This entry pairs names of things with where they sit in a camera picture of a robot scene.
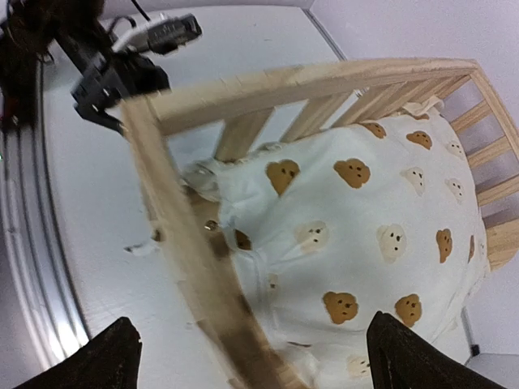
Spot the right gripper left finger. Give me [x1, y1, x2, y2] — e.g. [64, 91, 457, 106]
[28, 317, 142, 388]

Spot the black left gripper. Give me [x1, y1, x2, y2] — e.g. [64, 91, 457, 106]
[1, 1, 169, 134]

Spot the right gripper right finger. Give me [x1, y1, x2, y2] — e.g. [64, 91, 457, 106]
[367, 311, 501, 389]

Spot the bear print cream cushion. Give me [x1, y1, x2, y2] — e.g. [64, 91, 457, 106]
[123, 100, 491, 389]

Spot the wooden pet bed frame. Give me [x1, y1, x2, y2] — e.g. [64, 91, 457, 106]
[122, 58, 518, 388]

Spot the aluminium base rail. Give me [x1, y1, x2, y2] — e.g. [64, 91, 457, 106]
[1, 64, 90, 370]

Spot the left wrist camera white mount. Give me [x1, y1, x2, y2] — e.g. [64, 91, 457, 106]
[111, 14, 202, 55]

